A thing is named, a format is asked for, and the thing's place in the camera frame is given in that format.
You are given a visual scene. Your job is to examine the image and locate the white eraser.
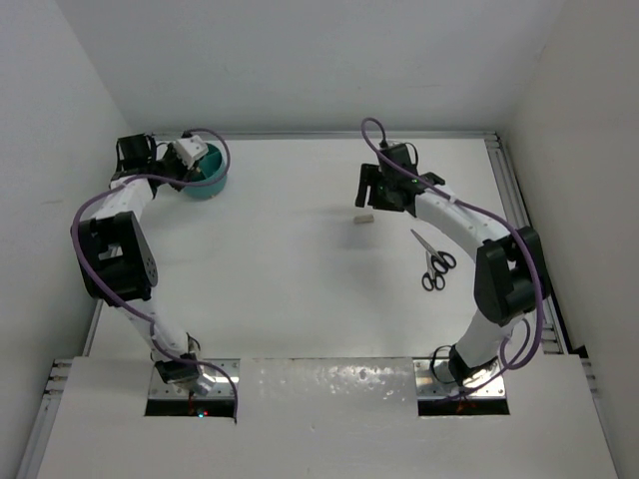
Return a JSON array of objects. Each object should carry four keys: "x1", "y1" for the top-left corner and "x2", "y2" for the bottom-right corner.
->
[{"x1": 353, "y1": 214, "x2": 374, "y2": 225}]

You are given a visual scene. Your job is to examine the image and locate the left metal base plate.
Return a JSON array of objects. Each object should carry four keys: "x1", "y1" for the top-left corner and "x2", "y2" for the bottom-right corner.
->
[{"x1": 148, "y1": 358, "x2": 241, "y2": 400}]

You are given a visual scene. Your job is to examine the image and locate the teal round divided container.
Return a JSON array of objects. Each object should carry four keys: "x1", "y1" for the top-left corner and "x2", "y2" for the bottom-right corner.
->
[{"x1": 182, "y1": 144, "x2": 227, "y2": 201}]

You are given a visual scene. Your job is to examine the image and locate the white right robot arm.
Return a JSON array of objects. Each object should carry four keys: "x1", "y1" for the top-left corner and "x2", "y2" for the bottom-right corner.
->
[{"x1": 355, "y1": 140, "x2": 548, "y2": 385}]

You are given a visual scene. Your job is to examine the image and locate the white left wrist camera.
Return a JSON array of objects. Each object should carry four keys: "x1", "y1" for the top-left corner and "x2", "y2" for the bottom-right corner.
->
[{"x1": 173, "y1": 135, "x2": 209, "y2": 170}]

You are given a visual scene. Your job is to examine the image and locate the large black handled scissors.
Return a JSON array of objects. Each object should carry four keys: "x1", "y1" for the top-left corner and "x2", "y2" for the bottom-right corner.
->
[{"x1": 410, "y1": 230, "x2": 457, "y2": 274}]

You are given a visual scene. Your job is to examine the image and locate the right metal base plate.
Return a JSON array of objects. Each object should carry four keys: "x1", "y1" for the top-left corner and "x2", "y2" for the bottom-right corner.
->
[{"x1": 413, "y1": 357, "x2": 507, "y2": 401}]

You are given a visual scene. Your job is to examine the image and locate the metal base plate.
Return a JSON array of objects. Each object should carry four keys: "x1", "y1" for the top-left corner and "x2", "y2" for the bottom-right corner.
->
[
  {"x1": 148, "y1": 358, "x2": 241, "y2": 400},
  {"x1": 413, "y1": 357, "x2": 507, "y2": 401}
]

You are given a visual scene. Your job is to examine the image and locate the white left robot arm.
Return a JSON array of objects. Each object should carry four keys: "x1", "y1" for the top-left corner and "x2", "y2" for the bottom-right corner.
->
[{"x1": 72, "y1": 134, "x2": 206, "y2": 388}]

